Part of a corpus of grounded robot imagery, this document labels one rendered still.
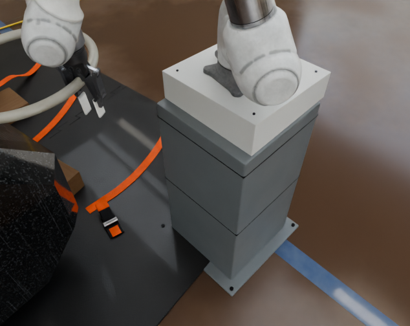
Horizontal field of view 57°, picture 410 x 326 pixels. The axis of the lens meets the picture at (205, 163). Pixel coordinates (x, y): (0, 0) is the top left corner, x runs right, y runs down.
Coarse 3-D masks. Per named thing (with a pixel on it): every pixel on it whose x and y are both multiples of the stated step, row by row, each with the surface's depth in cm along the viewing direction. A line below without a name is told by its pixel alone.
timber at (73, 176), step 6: (60, 162) 198; (66, 168) 195; (72, 168) 195; (66, 174) 193; (72, 174) 193; (78, 174) 194; (72, 180) 193; (78, 180) 197; (72, 186) 194; (78, 186) 199; (72, 192) 196
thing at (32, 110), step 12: (0, 36) 128; (12, 36) 129; (84, 36) 122; (96, 48) 118; (96, 60) 114; (72, 84) 105; (84, 84) 108; (60, 96) 103; (24, 108) 100; (36, 108) 100; (48, 108) 102; (0, 120) 99; (12, 120) 100
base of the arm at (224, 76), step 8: (216, 56) 125; (216, 64) 119; (208, 72) 118; (216, 72) 116; (224, 72) 112; (216, 80) 117; (224, 80) 114; (232, 80) 112; (232, 88) 111; (240, 96) 111
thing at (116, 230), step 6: (96, 204) 188; (102, 204) 188; (108, 204) 189; (102, 210) 187; (108, 210) 187; (102, 216) 186; (108, 216) 186; (114, 216) 189; (102, 222) 187; (108, 222) 184; (114, 222) 185; (108, 228) 184; (114, 228) 184; (120, 228) 184; (114, 234) 182
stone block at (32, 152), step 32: (0, 128) 137; (0, 160) 118; (32, 160) 129; (0, 192) 117; (32, 192) 128; (64, 192) 145; (0, 224) 124; (32, 224) 135; (64, 224) 149; (0, 256) 130; (32, 256) 144; (0, 288) 138; (32, 288) 153; (0, 320) 147
